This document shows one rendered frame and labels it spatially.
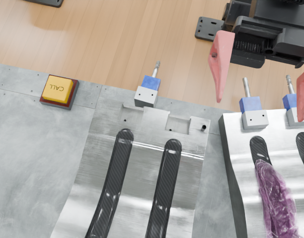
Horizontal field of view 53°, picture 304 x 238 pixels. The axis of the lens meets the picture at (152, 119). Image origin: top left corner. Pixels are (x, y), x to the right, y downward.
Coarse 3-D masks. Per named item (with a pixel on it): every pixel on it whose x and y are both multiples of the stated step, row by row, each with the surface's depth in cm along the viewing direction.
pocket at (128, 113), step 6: (126, 108) 71; (132, 108) 70; (138, 108) 70; (120, 114) 70; (126, 114) 71; (132, 114) 71; (138, 114) 71; (126, 120) 71; (132, 120) 71; (138, 120) 71
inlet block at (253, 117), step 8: (248, 88) 74; (248, 96) 73; (256, 96) 72; (240, 104) 73; (248, 104) 71; (256, 104) 71; (248, 112) 69; (256, 112) 69; (264, 112) 69; (248, 120) 69; (256, 120) 69; (264, 120) 69; (248, 128) 70; (256, 128) 71
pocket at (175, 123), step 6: (168, 114) 69; (168, 120) 71; (174, 120) 71; (180, 120) 71; (186, 120) 70; (168, 126) 70; (174, 126) 70; (180, 126) 70; (186, 126) 70; (180, 132) 70; (186, 132) 70
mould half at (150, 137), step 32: (96, 128) 67; (128, 128) 67; (160, 128) 67; (192, 128) 67; (96, 160) 66; (160, 160) 65; (192, 160) 65; (96, 192) 63; (128, 192) 64; (192, 192) 63; (64, 224) 58; (128, 224) 59; (192, 224) 61
